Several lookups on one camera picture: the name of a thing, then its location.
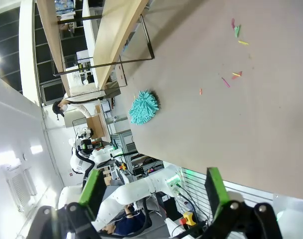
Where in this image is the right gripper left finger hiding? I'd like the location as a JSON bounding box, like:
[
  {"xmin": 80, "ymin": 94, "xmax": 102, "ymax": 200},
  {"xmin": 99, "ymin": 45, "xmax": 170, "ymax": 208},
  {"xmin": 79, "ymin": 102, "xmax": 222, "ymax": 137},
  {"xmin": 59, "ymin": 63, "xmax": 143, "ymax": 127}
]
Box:
[{"xmin": 26, "ymin": 169, "xmax": 107, "ymax": 239}]

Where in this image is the aluminium profile frame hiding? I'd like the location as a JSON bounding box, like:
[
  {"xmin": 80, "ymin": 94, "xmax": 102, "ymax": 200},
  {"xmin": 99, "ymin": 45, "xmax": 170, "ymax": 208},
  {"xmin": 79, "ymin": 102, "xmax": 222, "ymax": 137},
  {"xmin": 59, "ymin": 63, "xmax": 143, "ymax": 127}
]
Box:
[{"xmin": 109, "ymin": 128, "xmax": 140, "ymax": 160}]

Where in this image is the wooden shelf black metal frame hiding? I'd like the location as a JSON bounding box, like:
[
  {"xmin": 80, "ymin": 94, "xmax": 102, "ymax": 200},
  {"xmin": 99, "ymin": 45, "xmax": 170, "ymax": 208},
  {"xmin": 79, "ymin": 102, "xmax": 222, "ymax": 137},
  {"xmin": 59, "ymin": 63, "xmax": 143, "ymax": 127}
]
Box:
[{"xmin": 35, "ymin": 0, "xmax": 155, "ymax": 100}]

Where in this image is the white slotted side panel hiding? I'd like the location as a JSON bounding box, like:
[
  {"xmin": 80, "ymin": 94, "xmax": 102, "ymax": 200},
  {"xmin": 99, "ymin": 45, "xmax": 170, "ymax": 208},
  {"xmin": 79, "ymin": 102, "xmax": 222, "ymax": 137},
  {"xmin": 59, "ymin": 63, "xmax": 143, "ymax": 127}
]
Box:
[{"xmin": 180, "ymin": 168, "xmax": 276, "ymax": 226}]

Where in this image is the brown wooden board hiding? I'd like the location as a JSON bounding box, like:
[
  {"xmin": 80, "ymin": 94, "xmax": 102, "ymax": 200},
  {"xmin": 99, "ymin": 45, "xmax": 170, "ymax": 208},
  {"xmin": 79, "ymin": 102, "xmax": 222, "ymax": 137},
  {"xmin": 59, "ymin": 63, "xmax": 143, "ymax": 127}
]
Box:
[{"xmin": 85, "ymin": 104, "xmax": 112, "ymax": 140}]

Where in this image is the black control box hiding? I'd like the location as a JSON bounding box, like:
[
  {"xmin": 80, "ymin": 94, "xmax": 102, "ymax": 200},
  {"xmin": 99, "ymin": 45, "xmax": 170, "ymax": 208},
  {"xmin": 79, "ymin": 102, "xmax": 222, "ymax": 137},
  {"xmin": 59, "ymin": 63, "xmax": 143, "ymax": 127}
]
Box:
[{"xmin": 131, "ymin": 159, "xmax": 165, "ymax": 176}]

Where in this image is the person in blue sweater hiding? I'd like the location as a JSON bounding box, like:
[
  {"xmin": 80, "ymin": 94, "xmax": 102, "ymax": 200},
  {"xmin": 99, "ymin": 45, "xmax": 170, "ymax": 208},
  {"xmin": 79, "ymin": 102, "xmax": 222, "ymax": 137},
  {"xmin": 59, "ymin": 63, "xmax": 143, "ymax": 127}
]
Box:
[{"xmin": 101, "ymin": 206, "xmax": 147, "ymax": 236}]

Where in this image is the black base cable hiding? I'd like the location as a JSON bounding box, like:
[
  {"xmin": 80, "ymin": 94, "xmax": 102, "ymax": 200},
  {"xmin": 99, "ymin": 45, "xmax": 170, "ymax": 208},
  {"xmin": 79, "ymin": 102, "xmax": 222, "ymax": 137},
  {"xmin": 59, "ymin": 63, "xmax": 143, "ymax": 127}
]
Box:
[{"xmin": 175, "ymin": 184, "xmax": 210, "ymax": 225}]

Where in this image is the white ceiling air conditioner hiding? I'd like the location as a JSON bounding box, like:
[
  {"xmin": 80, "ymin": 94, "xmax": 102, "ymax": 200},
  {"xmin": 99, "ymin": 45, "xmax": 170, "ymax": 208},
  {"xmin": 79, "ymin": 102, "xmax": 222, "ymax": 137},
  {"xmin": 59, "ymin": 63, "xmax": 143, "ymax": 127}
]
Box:
[{"xmin": 1, "ymin": 159, "xmax": 38, "ymax": 213}]

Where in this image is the yellow emergency stop box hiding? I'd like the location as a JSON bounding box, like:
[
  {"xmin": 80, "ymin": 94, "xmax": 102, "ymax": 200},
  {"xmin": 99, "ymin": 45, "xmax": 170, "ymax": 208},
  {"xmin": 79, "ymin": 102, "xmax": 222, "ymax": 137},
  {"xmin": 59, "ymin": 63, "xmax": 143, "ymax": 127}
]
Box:
[{"xmin": 179, "ymin": 211, "xmax": 197, "ymax": 227}]

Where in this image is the teal chenille duster mitt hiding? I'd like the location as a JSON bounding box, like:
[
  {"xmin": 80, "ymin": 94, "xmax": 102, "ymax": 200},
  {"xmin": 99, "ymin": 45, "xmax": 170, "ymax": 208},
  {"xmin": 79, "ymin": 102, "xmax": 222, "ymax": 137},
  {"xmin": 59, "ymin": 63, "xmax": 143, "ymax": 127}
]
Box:
[{"xmin": 128, "ymin": 90, "xmax": 161, "ymax": 126}]

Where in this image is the white equipment box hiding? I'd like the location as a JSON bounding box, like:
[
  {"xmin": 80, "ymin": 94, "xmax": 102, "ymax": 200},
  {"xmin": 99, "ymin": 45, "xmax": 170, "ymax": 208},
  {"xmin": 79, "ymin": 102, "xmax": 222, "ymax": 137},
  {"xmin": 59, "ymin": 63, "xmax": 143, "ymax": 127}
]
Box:
[{"xmin": 273, "ymin": 194, "xmax": 303, "ymax": 239}]

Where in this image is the bystander with face mask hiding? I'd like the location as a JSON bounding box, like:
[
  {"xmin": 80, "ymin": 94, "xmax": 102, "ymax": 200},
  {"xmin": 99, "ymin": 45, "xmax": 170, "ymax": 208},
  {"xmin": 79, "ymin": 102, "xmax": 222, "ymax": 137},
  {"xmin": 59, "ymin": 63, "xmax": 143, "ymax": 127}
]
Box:
[{"xmin": 51, "ymin": 96, "xmax": 104, "ymax": 120}]

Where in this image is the black left arm cable sleeve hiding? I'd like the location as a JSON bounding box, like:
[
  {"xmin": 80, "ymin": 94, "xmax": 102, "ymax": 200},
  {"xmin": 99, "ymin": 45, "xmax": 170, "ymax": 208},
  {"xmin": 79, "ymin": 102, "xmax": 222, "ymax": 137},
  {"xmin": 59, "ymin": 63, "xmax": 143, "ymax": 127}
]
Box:
[{"xmin": 135, "ymin": 196, "xmax": 152, "ymax": 234}]

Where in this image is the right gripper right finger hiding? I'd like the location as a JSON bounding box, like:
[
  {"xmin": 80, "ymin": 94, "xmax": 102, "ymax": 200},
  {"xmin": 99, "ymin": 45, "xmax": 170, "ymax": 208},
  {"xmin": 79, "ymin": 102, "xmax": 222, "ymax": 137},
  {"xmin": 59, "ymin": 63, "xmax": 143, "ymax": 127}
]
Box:
[{"xmin": 203, "ymin": 167, "xmax": 284, "ymax": 239}]

